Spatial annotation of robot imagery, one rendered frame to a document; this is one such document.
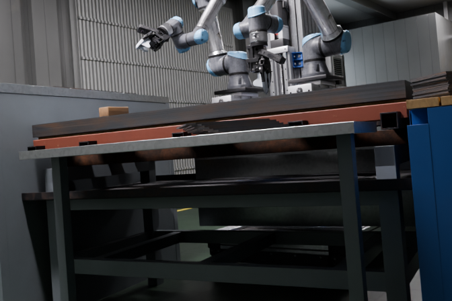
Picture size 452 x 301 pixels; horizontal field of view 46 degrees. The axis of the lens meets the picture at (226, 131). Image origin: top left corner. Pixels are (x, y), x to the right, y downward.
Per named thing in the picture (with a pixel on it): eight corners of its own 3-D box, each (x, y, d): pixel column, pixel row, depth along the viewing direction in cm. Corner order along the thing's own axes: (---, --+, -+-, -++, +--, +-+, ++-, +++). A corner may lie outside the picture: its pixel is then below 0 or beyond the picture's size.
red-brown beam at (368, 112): (407, 117, 157) (405, 97, 157) (33, 151, 230) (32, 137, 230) (412, 117, 165) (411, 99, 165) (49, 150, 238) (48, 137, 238)
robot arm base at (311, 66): (309, 80, 294) (308, 63, 294) (335, 76, 285) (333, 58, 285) (296, 79, 282) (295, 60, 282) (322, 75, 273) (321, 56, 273)
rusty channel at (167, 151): (434, 142, 167) (432, 125, 167) (51, 168, 244) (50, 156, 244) (436, 141, 174) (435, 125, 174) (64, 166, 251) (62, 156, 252)
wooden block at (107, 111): (108, 118, 224) (107, 106, 224) (99, 119, 228) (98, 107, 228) (129, 118, 234) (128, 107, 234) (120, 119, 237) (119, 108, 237)
